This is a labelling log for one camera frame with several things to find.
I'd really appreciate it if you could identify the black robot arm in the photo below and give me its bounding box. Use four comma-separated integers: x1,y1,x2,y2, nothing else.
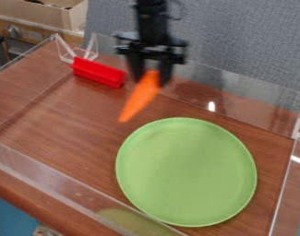
113,0,188,88

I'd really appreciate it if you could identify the red plastic block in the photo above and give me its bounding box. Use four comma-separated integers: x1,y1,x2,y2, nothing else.
71,56,126,89

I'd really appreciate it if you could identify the orange toy carrot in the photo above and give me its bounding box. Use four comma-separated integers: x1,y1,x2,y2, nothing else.
118,70,161,123

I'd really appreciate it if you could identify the clear acrylic enclosure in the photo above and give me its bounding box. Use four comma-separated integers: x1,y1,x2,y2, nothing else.
0,40,300,236

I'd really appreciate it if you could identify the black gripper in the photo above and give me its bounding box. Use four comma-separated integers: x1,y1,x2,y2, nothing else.
113,32,188,87

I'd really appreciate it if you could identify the green round plate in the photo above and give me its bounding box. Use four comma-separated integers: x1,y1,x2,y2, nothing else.
115,118,257,228

